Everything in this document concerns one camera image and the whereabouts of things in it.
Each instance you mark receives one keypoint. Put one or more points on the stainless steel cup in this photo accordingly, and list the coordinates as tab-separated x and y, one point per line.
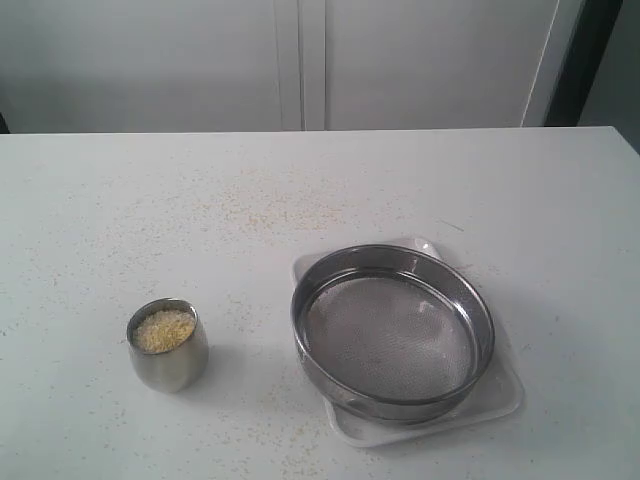
175	370

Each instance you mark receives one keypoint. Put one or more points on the round steel mesh sieve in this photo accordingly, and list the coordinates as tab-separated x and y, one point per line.
392	332

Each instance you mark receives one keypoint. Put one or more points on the grain mixture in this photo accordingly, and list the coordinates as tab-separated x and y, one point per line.
163	331

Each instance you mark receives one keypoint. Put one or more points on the white cabinet behind table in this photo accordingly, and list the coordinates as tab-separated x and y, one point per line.
175	66

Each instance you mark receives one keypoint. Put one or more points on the white square plastic tray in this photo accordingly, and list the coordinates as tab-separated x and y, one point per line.
500	400

